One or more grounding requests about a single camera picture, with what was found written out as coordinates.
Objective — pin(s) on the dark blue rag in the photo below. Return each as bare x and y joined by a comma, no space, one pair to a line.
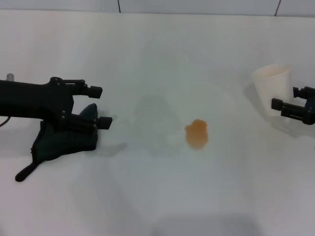
61,145

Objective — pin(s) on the white paper cup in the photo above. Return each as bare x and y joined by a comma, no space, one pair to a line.
273,86

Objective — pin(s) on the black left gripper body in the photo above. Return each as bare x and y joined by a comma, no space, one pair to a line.
32,100

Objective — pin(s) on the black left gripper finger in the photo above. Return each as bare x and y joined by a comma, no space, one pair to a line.
83,124
94,92

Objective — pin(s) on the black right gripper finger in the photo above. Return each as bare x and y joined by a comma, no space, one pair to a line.
298,93
280,104

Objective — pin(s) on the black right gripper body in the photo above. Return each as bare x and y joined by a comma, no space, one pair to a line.
311,113

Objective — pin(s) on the orange brown liquid stain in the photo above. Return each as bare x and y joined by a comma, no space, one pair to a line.
197,135

